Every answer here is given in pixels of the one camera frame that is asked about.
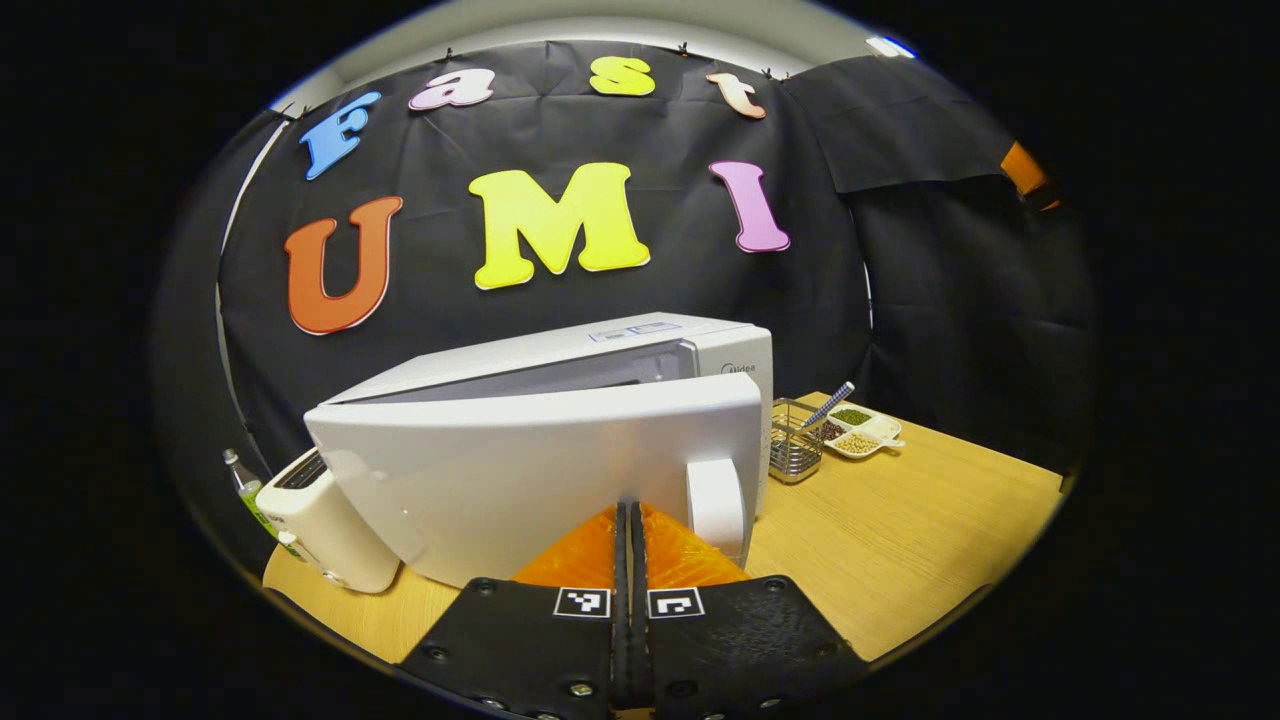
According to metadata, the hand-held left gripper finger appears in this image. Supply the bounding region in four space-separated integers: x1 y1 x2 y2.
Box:
628 502 871 720
398 502 629 720

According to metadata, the white microwave oven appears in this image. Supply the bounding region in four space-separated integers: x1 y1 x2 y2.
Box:
303 312 776 589

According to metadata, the white divided dish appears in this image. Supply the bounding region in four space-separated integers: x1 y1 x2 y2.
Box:
815 403 906 461

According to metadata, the white toaster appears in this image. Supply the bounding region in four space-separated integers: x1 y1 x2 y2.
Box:
255 447 403 595

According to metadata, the green label drink bottle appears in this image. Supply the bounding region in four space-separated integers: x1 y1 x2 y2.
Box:
222 448 301 561

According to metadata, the metal wire basket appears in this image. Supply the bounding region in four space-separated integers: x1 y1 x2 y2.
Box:
768 398 826 485

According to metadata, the checked handle spoon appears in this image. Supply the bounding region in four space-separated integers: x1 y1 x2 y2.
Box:
800 381 857 431

